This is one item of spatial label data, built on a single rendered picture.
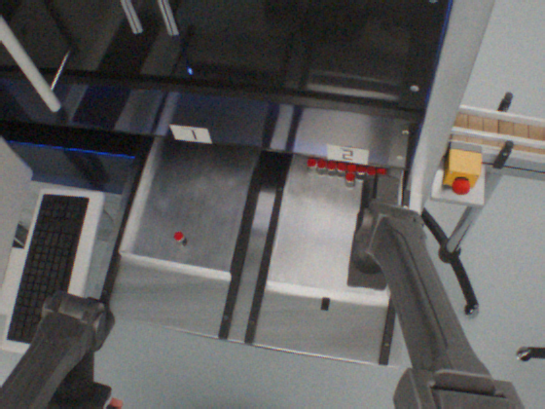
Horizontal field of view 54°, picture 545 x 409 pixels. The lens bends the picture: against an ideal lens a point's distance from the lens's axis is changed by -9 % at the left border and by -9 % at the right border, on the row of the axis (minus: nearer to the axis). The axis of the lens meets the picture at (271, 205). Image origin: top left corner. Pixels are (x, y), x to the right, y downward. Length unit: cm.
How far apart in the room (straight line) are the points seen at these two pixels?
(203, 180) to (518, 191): 145
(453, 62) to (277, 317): 64
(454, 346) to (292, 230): 79
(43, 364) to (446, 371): 46
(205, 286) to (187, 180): 26
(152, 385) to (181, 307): 94
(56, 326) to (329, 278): 67
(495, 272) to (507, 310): 16
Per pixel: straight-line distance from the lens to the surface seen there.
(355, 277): 95
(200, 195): 135
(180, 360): 217
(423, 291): 63
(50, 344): 74
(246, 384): 211
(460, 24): 87
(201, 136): 127
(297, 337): 123
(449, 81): 97
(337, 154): 122
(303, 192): 133
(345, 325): 123
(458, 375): 53
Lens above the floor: 208
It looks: 65 degrees down
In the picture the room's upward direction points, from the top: 11 degrees counter-clockwise
